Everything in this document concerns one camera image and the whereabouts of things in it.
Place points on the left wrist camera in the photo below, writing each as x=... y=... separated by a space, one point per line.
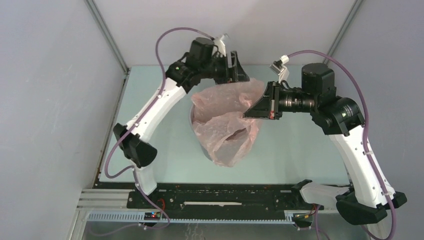
x=221 y=43

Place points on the aluminium frame post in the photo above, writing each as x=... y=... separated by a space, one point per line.
x=105 y=31
x=345 y=26

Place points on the right aluminium frame post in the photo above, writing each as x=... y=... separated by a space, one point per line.
x=345 y=26

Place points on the small circuit board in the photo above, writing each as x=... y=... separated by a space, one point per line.
x=152 y=216

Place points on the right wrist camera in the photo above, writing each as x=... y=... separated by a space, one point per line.
x=280 y=69

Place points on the white toothed cable tray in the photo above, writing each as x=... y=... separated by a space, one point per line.
x=140 y=217

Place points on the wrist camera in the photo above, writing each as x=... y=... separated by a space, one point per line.
x=221 y=43
x=280 y=69

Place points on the pink plastic trash bag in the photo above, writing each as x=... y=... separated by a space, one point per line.
x=218 y=123

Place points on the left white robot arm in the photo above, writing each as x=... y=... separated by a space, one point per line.
x=133 y=137

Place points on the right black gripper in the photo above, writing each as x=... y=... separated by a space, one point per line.
x=267 y=106

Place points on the left aluminium frame post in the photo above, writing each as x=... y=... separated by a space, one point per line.
x=105 y=31

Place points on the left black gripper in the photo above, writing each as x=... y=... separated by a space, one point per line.
x=238 y=74

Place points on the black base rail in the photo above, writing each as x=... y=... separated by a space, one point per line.
x=220 y=201

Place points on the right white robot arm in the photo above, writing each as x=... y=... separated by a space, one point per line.
x=367 y=200

